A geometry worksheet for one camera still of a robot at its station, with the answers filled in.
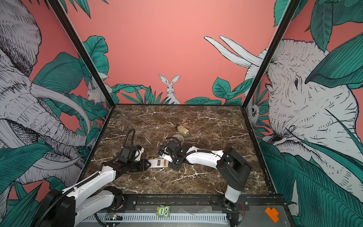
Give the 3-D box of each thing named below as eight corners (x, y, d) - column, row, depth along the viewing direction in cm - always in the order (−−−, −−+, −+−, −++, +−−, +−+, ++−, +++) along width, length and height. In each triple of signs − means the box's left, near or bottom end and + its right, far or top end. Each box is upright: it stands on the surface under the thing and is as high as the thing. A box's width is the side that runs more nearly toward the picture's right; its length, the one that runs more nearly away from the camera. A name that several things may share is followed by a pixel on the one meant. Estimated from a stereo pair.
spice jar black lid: (175, 129, 108) (175, 126, 105) (179, 126, 110) (179, 123, 107) (185, 137, 103) (185, 134, 100) (189, 133, 105) (189, 131, 102)
